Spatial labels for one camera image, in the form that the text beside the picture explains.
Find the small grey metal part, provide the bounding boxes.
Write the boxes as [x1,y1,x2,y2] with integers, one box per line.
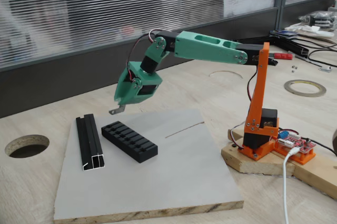
[108,104,126,116]

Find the black slotted holder block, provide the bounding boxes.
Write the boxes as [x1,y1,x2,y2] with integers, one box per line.
[101,120,158,164]

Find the black aluminium profile rail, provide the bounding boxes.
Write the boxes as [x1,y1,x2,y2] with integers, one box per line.
[75,114,106,172]

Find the grey plywood board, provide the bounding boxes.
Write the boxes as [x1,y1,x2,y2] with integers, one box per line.
[53,108,245,222]

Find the wooden base block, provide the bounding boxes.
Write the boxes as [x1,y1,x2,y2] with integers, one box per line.
[221,128,296,177]

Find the blue card stack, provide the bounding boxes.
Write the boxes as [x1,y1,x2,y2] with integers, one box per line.
[270,29,300,37]

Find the red controller circuit board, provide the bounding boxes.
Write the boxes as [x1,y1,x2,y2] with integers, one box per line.
[275,128,316,154]

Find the white plastic parts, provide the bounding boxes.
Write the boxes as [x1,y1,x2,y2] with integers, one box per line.
[284,24,335,39]

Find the clear plastic bag clutter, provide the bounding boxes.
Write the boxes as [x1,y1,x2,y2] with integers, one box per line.
[298,10,337,29]

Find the brown wooden plank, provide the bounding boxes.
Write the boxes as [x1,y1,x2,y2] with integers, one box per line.
[289,155,337,201]

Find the servo wire at wrist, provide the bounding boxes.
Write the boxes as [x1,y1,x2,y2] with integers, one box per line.
[127,29,159,78]

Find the servo wire at base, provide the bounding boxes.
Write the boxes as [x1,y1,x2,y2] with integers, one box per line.
[227,121,248,151]

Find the servo wire at elbow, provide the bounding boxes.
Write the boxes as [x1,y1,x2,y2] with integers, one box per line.
[246,65,260,101]

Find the long black frame profile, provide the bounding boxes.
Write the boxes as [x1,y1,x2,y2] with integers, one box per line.
[270,34,309,59]

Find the tape roll ring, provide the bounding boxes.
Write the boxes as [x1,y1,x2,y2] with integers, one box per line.
[283,79,327,98]

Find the looped black cable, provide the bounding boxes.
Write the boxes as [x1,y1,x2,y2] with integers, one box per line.
[307,44,337,68]

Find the white usb cable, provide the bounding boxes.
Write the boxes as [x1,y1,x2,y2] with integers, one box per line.
[282,147,300,224]

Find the thin black controller wire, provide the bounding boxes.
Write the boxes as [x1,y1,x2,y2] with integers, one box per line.
[302,136,337,156]

